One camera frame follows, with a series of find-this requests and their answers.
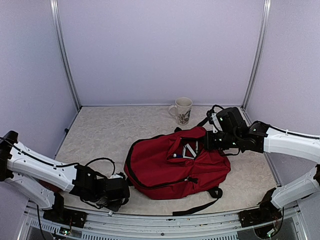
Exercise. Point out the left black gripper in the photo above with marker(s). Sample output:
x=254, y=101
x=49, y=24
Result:
x=115, y=206

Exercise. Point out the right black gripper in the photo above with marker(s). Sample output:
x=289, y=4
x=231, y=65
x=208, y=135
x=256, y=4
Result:
x=209, y=144

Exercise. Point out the clear silver pen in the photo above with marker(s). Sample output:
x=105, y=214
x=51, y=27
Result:
x=197, y=147

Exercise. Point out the red cap marker short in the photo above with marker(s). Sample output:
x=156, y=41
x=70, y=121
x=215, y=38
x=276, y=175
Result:
x=187, y=146

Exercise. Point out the dark blue cap marker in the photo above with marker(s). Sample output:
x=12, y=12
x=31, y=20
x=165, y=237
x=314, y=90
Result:
x=181, y=156

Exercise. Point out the red backpack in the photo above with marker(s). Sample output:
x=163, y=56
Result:
x=151, y=168

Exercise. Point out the blue cap white marker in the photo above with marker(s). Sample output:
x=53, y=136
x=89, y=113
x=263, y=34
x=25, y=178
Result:
x=184, y=151

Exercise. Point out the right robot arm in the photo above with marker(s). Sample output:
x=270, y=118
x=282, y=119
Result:
x=230, y=131

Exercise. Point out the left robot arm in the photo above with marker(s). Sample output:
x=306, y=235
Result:
x=41, y=178

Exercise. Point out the white patterned ceramic mug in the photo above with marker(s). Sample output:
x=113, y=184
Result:
x=181, y=110

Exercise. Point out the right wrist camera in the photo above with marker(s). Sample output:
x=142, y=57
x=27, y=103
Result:
x=212, y=119

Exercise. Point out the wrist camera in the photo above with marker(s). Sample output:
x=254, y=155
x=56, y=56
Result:
x=118, y=175
x=212, y=119

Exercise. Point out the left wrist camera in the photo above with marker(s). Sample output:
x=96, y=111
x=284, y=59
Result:
x=118, y=175

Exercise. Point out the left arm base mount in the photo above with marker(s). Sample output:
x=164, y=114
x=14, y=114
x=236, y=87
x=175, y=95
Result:
x=68, y=217

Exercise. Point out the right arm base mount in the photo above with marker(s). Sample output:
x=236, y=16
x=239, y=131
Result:
x=258, y=216

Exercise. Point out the front aluminium rail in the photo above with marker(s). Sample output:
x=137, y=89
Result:
x=100, y=226

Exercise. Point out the right aluminium frame post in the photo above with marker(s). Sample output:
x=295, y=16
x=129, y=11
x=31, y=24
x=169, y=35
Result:
x=258, y=53

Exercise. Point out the aluminium frame post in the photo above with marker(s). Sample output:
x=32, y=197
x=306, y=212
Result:
x=258, y=53
x=54, y=5

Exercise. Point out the left aluminium frame post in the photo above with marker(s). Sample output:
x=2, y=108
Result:
x=54, y=5

